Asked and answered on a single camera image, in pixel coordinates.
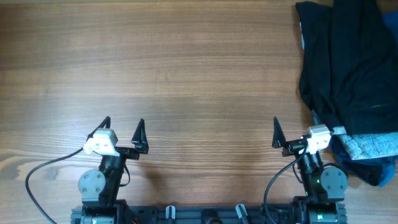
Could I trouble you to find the left black camera cable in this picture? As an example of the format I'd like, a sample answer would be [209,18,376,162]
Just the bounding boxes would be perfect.
[25,147,85,224]

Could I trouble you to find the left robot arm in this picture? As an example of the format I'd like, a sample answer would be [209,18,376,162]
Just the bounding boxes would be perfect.
[71,116,149,224]

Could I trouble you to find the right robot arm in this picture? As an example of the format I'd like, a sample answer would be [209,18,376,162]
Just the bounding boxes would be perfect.
[264,117,348,223]

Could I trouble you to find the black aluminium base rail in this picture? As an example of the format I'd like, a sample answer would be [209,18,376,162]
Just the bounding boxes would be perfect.
[70,203,348,224]

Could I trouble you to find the dark blue garment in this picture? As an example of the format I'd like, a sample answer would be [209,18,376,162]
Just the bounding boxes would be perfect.
[329,1,397,186]

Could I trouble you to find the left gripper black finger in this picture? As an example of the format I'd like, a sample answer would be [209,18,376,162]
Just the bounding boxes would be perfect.
[131,118,149,154]
[87,116,111,140]

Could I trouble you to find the light blue denim shorts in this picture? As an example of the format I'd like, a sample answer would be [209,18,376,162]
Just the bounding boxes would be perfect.
[333,126,397,160]

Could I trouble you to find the black shorts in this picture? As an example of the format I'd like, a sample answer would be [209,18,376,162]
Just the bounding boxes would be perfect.
[295,0,397,135]

